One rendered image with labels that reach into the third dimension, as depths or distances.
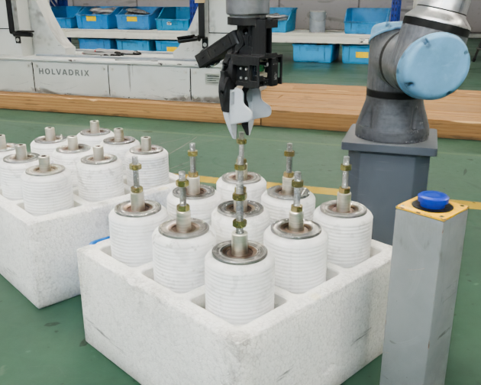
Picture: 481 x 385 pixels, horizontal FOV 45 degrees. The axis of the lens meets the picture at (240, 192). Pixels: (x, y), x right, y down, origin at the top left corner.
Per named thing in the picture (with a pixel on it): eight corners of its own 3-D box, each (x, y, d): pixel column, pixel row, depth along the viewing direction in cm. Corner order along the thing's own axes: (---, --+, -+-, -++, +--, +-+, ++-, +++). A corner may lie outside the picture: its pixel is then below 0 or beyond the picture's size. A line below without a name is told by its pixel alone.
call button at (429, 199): (425, 202, 80) (427, 188, 79) (453, 208, 77) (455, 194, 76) (411, 208, 77) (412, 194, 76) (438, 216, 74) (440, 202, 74)
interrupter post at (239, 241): (235, 250, 80) (235, 228, 78) (251, 253, 79) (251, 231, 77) (227, 257, 77) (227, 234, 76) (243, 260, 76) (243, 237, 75)
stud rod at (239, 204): (234, 237, 77) (234, 183, 75) (240, 234, 78) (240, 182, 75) (239, 239, 76) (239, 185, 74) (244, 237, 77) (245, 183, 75)
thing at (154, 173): (156, 215, 142) (152, 143, 136) (179, 225, 135) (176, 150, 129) (121, 224, 136) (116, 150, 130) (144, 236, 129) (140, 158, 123)
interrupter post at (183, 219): (185, 234, 84) (184, 214, 83) (172, 231, 86) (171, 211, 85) (195, 230, 86) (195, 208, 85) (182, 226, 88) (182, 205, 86)
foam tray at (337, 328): (241, 271, 128) (241, 195, 122) (396, 343, 102) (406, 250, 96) (85, 341, 102) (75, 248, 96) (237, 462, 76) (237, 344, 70)
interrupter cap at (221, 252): (227, 240, 83) (227, 235, 83) (276, 249, 80) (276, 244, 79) (201, 260, 76) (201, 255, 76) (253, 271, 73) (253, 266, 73)
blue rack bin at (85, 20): (100, 26, 627) (98, 6, 620) (131, 27, 616) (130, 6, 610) (75, 28, 582) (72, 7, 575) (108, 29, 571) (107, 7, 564)
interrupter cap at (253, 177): (227, 173, 114) (227, 169, 114) (264, 175, 112) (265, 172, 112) (217, 184, 107) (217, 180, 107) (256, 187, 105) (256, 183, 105)
